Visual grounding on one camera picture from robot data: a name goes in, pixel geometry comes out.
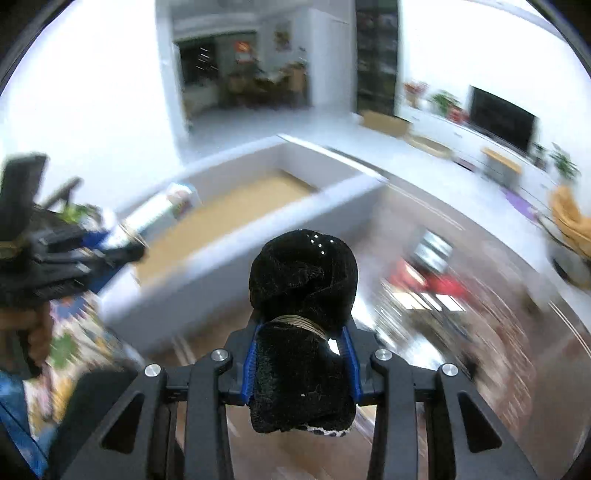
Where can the person's left hand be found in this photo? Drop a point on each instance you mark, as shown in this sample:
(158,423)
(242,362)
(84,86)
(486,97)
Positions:
(18,323)

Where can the red snack packet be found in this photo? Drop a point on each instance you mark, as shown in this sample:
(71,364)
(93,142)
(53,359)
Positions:
(415,278)

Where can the framed wall picture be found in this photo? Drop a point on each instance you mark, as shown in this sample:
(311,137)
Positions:
(281,39)

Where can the black television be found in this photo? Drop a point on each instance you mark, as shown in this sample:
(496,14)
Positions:
(503,117)

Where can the printed blanket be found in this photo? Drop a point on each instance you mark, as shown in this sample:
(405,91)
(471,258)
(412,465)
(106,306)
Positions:
(74,350)

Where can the yellow lounge chair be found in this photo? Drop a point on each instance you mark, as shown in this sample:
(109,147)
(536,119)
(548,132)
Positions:
(570,217)

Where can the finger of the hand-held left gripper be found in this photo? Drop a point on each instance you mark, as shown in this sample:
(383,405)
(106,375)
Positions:
(99,277)
(99,238)

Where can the round woven mat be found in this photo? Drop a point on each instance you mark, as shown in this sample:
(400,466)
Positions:
(431,146)

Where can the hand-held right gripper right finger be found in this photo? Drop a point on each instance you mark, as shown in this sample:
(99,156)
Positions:
(352,364)

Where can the black fabric bundle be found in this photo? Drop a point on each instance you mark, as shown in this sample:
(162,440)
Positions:
(300,277)

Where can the pale flat packet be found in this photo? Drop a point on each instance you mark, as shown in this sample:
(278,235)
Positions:
(425,302)

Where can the purple mat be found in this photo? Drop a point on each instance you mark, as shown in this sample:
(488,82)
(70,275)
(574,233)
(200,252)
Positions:
(519,204)

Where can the red wall poster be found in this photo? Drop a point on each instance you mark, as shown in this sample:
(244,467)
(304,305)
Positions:
(243,50)

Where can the wooden dining furniture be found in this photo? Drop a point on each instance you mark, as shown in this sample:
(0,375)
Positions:
(268,84)

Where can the black box white pictures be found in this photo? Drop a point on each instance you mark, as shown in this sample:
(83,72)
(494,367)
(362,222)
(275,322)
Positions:
(431,251)

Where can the white storage box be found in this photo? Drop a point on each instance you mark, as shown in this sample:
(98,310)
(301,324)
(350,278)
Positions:
(194,286)

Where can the wooden bench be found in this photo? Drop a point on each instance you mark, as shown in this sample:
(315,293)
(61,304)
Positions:
(501,159)

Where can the dark display cabinet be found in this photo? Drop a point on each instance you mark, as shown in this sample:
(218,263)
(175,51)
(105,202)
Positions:
(376,55)

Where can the red flower plant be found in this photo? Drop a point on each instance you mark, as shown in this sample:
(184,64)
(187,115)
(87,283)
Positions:
(415,92)

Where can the small green potted plant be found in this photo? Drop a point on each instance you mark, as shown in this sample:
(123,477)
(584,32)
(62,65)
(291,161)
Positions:
(538,153)

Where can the brown fish-patterned desktop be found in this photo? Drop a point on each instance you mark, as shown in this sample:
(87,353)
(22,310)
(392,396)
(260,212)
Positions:
(485,332)

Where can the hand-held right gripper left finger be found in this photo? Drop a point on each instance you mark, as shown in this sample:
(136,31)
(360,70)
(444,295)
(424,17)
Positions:
(247,364)

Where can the white television cabinet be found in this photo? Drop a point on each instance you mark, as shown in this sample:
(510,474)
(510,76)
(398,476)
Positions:
(443,130)

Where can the cardboard box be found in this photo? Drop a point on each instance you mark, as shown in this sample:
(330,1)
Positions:
(385,122)

